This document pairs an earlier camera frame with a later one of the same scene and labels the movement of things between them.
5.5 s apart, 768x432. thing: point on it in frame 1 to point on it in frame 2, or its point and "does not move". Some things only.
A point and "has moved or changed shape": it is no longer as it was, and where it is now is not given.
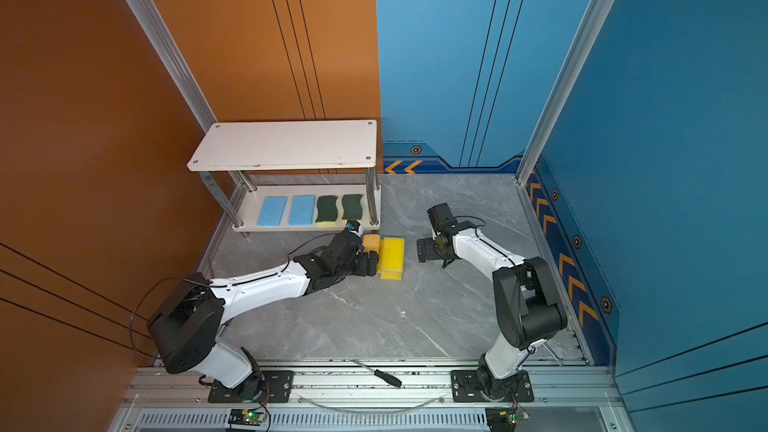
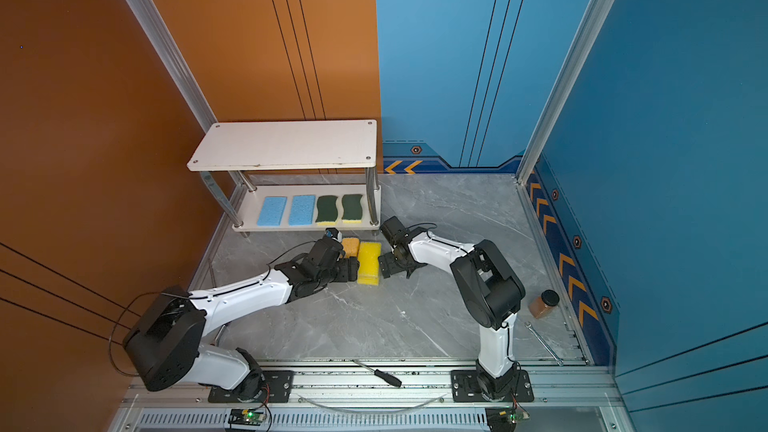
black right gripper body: x=432 y=249 to x=393 y=264
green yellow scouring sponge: x=327 y=210 does not move
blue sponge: x=271 y=211 does not move
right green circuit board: x=500 y=419 does not move
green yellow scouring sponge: x=352 y=207 does not move
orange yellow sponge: x=371 y=242 has moved or changed shape
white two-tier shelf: x=290 y=176 does not move
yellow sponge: x=391 y=258 has moved or changed shape
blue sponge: x=302 y=208 does not move
